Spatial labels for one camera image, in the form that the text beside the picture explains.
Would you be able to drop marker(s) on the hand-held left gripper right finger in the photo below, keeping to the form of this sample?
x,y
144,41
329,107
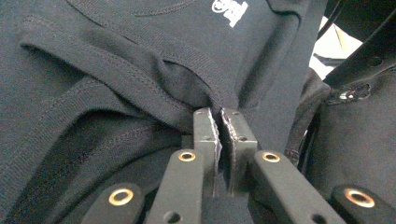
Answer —
x,y
241,140

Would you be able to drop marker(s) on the white table cover sheet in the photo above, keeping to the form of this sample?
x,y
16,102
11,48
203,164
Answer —
x,y
333,46

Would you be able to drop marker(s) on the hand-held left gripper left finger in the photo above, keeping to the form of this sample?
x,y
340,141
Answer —
x,y
205,133

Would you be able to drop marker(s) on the black tank top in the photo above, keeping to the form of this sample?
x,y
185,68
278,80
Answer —
x,y
109,77

